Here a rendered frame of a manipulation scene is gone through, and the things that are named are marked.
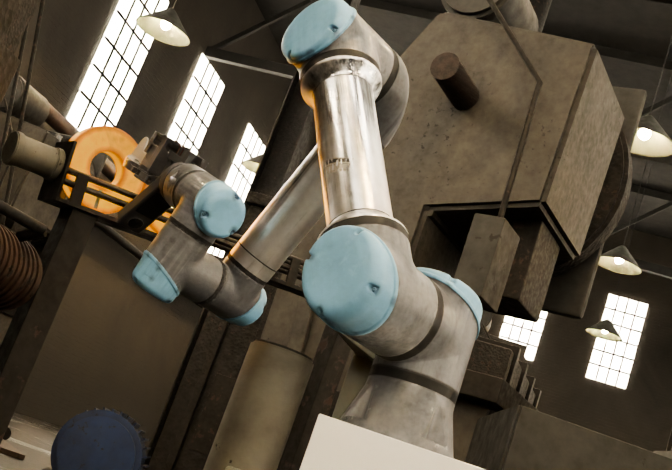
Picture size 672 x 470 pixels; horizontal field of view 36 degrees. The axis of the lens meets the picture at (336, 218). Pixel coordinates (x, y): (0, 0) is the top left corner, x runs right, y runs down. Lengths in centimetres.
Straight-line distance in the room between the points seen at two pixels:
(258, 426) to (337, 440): 63
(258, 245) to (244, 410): 35
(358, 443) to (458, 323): 23
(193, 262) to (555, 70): 281
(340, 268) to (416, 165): 295
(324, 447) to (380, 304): 17
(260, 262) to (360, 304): 42
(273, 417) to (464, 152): 245
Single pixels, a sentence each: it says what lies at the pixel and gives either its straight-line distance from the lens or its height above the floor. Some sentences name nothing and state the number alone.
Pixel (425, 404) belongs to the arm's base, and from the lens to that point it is 126.
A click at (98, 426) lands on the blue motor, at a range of 341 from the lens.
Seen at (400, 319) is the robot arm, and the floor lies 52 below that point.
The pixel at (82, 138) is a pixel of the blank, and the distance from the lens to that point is 184.
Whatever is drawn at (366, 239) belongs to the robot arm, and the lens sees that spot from 118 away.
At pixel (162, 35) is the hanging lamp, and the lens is 1156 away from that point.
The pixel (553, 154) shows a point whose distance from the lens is 396.
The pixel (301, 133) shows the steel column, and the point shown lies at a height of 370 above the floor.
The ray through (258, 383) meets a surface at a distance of 178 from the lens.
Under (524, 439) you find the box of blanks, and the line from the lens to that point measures 306.
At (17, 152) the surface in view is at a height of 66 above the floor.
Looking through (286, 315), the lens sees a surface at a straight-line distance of 412.
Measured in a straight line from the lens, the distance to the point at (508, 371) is 793.
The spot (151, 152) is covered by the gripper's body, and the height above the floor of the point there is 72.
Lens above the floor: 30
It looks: 15 degrees up
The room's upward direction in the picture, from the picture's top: 20 degrees clockwise
